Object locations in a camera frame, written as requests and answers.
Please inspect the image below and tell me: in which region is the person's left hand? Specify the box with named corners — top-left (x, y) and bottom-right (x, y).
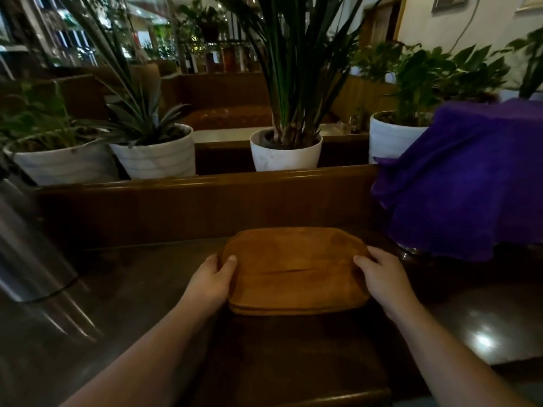
top-left (182, 254), bottom-right (238, 311)

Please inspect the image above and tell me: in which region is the person's right hand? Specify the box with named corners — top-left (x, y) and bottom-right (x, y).
top-left (353, 246), bottom-right (421, 322)

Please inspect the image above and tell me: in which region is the brown cloth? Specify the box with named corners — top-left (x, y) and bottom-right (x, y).
top-left (219, 227), bottom-right (374, 316)

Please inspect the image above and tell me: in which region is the person's right forearm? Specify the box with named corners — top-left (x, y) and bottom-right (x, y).
top-left (388, 302), bottom-right (536, 407)

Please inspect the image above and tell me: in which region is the person's left forearm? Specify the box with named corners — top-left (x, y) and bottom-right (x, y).
top-left (59, 294), bottom-right (221, 407)

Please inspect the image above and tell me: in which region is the brown wooden partition ledge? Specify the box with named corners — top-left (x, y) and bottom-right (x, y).
top-left (36, 164), bottom-right (384, 250)

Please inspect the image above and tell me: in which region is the smooth white plant pot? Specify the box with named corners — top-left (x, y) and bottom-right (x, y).
top-left (249, 128), bottom-right (323, 172)

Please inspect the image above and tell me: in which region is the white ribbed plant pot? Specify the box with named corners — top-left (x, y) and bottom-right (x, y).
top-left (109, 124), bottom-right (197, 180)
top-left (3, 133), bottom-right (118, 187)
top-left (368, 111), bottom-right (430, 165)

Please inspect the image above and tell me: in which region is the purple towel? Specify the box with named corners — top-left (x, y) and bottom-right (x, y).
top-left (371, 98), bottom-right (543, 262)

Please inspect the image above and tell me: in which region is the brown booth sofa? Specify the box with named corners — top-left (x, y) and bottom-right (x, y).
top-left (161, 72), bottom-right (274, 131)

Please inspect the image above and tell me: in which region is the broad-leaved green plant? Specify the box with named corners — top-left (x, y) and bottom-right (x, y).
top-left (352, 40), bottom-right (512, 127)

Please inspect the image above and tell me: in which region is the spiky green plant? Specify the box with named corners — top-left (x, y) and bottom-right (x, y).
top-left (59, 0), bottom-right (191, 149)

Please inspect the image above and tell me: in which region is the shiny metal container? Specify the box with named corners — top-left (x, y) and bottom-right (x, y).
top-left (0, 169), bottom-right (81, 303)

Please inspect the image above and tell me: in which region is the tall long-leaved green plant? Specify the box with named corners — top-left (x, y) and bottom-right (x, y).
top-left (208, 0), bottom-right (387, 150)

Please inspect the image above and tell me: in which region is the small leafy green plant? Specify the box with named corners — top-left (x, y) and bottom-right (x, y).
top-left (0, 80), bottom-right (98, 151)

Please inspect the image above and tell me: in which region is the wooden door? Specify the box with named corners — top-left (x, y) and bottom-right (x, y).
top-left (361, 0), bottom-right (408, 49)

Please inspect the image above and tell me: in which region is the framed wall picture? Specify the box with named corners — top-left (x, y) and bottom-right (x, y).
top-left (431, 0), bottom-right (471, 13)

